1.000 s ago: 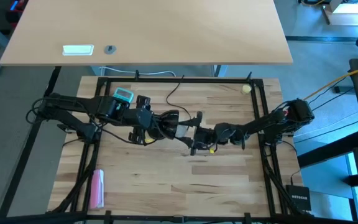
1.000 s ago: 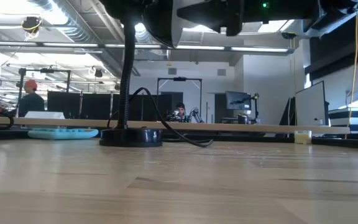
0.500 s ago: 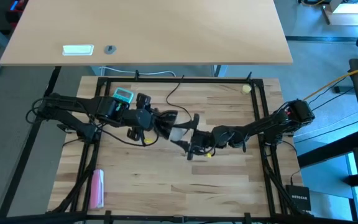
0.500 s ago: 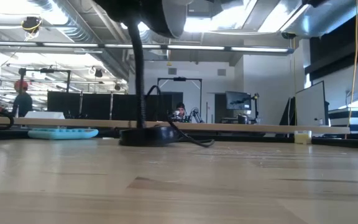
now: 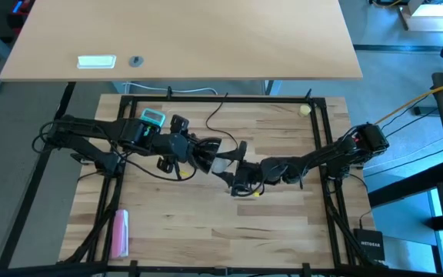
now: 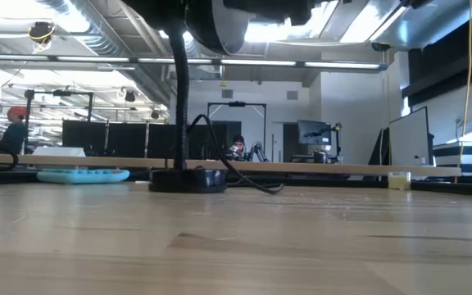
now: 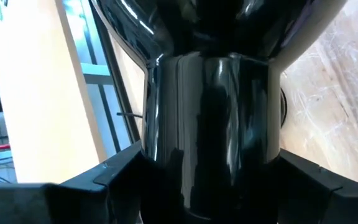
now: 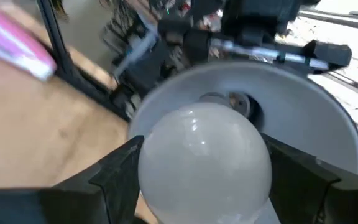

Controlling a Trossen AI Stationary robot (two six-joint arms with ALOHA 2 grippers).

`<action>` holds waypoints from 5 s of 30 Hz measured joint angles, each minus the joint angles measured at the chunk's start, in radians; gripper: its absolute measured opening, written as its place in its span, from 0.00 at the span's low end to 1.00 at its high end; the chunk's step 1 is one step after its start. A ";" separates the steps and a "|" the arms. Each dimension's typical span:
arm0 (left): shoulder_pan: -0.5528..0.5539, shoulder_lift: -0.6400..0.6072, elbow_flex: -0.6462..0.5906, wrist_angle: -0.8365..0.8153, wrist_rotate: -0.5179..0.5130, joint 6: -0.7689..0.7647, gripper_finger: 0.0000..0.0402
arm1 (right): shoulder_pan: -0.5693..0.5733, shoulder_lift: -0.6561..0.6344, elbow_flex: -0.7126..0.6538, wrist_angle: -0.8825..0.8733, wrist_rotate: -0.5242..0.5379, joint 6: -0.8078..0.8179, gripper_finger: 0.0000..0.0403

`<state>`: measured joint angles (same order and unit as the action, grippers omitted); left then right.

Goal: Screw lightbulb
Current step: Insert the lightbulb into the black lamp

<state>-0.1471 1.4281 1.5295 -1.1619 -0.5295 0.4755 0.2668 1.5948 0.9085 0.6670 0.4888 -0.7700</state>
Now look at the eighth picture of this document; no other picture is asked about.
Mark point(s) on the black gooseneck desk lamp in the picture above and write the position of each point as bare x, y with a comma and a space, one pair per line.
291, 109

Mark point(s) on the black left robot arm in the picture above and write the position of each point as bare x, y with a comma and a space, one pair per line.
145, 71

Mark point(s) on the black metal table frame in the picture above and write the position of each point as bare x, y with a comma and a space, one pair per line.
57, 46

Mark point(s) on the pink sticky note pad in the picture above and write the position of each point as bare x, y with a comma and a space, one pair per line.
14, 43

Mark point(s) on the white frosted lightbulb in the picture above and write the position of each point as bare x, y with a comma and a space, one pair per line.
204, 165

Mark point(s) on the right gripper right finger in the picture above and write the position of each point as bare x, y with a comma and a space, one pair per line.
322, 202

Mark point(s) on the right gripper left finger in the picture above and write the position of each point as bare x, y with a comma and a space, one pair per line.
73, 205

